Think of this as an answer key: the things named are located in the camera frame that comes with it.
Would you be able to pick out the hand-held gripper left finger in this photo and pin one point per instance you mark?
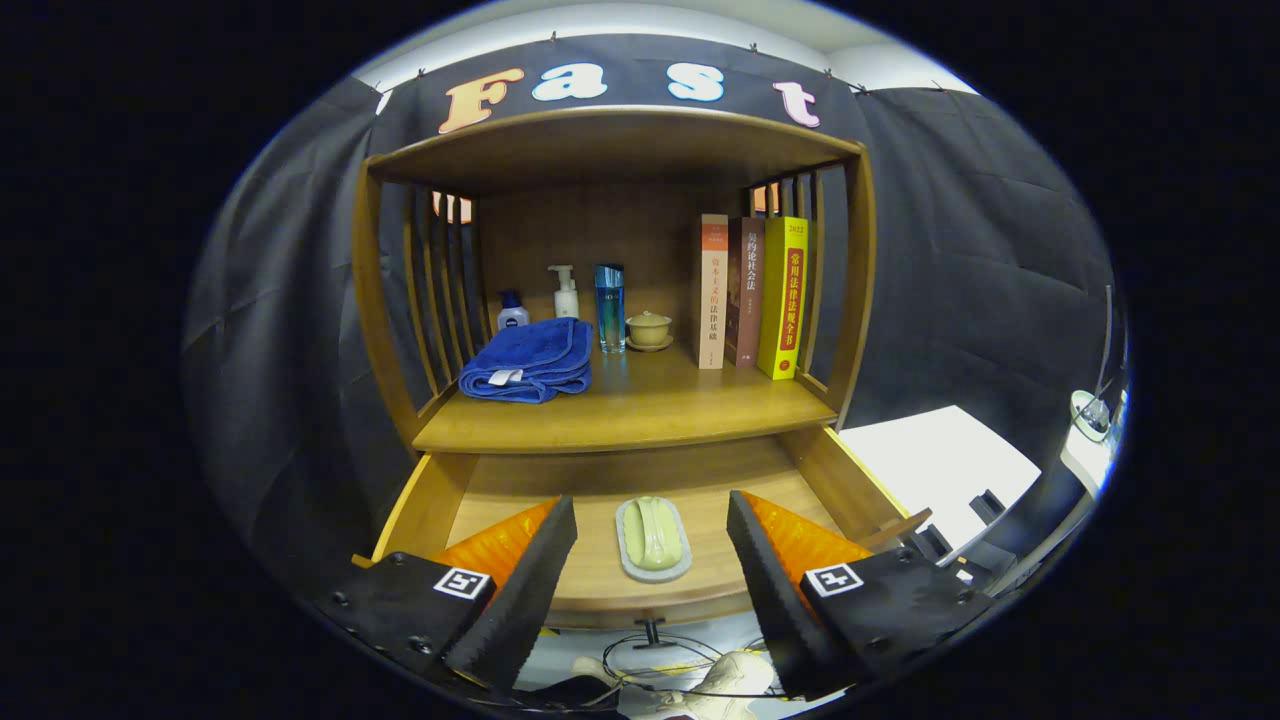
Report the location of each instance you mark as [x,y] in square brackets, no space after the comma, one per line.
[525,600]

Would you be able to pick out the small black block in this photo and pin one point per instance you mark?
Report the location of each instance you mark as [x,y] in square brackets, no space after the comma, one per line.
[987,505]

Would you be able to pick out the white table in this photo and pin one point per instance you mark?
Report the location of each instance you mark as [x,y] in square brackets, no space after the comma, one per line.
[930,460]

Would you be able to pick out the yellow book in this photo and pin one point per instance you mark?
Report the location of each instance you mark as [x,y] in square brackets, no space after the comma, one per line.
[785,300]

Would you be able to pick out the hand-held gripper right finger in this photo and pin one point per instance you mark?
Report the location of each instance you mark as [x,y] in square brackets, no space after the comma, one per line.
[785,600]

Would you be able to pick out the white cup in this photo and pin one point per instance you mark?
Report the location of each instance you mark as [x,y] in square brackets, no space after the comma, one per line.
[1088,412]

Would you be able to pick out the folded blue towel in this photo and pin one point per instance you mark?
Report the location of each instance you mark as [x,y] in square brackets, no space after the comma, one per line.
[530,360]

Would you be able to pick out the black backdrop cloth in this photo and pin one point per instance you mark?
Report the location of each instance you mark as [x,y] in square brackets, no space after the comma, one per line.
[960,250]

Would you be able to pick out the wooden cabinet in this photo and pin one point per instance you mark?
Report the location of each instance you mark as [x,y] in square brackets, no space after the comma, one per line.
[600,150]

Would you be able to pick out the beige lidded teacup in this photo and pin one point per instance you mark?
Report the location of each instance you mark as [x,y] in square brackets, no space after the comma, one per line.
[649,328]

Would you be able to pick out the tall blue glass bottle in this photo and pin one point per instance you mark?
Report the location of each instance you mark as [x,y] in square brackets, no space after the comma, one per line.
[610,310]

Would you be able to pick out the brown book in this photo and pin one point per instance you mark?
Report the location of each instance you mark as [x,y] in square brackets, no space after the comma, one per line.
[745,300]

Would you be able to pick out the small blue-capped lotion bottle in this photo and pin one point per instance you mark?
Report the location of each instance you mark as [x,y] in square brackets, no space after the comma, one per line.
[512,318]

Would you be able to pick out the orange and white book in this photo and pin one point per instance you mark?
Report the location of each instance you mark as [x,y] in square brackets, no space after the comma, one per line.
[712,300]

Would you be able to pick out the wooden drawer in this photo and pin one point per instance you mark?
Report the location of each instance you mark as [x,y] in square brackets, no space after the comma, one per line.
[590,480]

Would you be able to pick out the white pump bottle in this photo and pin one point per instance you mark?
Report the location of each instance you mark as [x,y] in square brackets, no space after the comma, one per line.
[566,303]

